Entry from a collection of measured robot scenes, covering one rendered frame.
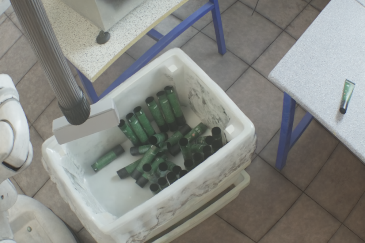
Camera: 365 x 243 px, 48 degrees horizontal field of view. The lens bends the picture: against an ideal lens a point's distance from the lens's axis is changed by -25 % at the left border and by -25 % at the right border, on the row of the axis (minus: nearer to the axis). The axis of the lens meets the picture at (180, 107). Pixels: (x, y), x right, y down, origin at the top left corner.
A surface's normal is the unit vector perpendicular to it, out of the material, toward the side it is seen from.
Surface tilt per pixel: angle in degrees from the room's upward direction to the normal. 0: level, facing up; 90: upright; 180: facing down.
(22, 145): 84
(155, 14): 0
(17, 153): 86
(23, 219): 74
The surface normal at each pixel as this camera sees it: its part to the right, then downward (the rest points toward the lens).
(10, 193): 0.75, 0.55
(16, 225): 0.55, 0.48
